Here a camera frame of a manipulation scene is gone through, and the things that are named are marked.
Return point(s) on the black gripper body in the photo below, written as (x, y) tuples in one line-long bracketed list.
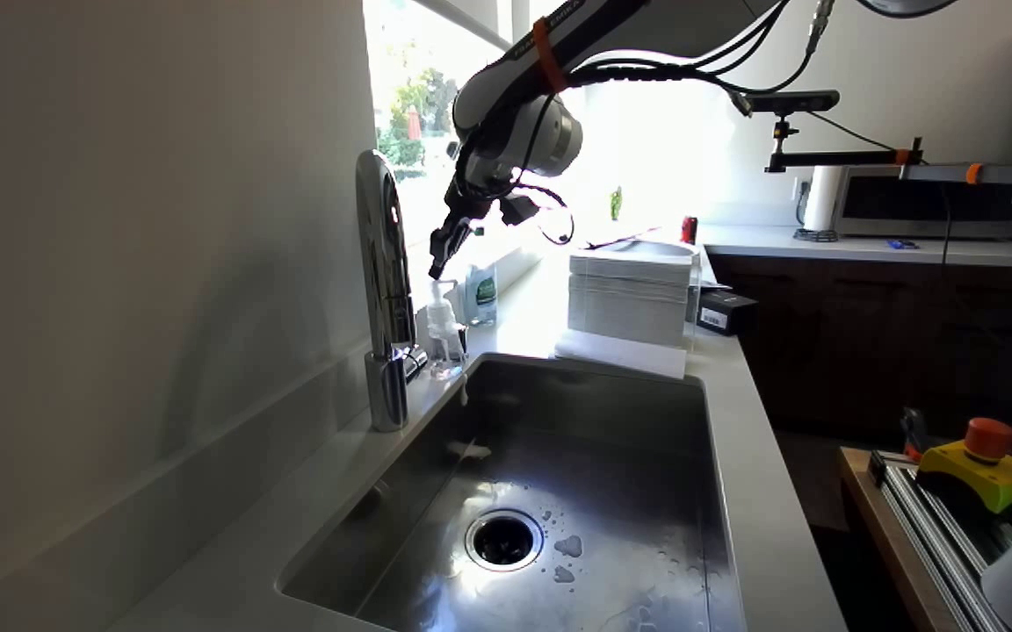
[(474, 188)]

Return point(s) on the clear pump soap bottle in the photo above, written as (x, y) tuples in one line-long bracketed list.
[(441, 319)]

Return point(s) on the green label dish soap bottle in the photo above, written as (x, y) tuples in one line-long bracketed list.
[(481, 297)]

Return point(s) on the chrome arched faucet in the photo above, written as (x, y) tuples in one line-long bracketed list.
[(385, 268)]

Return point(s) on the white framed window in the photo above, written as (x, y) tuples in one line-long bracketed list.
[(413, 70)]

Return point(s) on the white box on counter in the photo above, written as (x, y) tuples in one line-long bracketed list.
[(629, 293)]

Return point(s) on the small red cup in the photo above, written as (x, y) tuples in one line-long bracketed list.
[(690, 229)]

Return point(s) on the stainless steel sink basin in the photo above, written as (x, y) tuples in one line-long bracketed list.
[(577, 467)]

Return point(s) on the black cardboard box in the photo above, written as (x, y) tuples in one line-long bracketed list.
[(726, 312)]

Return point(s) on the round sink drain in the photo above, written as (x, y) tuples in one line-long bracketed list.
[(502, 538)]

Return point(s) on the white paper towel roll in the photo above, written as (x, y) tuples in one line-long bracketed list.
[(822, 199)]

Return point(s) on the dark wooden cabinet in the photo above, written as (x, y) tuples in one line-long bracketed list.
[(881, 337)]

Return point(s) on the robot mounting stand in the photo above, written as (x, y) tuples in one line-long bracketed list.
[(916, 526)]

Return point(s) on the yellow red emergency stop button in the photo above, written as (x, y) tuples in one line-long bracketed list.
[(980, 462)]

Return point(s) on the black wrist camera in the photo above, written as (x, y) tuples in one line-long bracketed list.
[(516, 207)]

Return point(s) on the black camera on boom stand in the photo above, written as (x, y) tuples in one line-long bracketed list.
[(789, 104)]

